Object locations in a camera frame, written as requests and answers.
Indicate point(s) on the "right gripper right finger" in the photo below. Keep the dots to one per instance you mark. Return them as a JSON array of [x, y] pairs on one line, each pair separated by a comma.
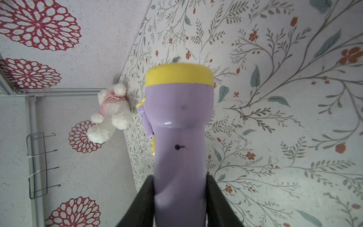
[[219, 212]]

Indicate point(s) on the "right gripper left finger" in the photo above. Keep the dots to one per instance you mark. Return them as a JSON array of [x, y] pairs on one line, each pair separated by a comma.
[[142, 210]]

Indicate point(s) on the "purple flashlight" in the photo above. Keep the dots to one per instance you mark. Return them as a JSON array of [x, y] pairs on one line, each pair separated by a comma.
[[179, 103], [146, 123]]

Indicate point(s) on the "black wire wall rack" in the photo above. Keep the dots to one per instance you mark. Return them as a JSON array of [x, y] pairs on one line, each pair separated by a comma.
[[38, 180]]

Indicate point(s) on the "white plush toy pink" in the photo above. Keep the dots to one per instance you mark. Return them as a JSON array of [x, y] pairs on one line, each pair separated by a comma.
[[114, 114]]

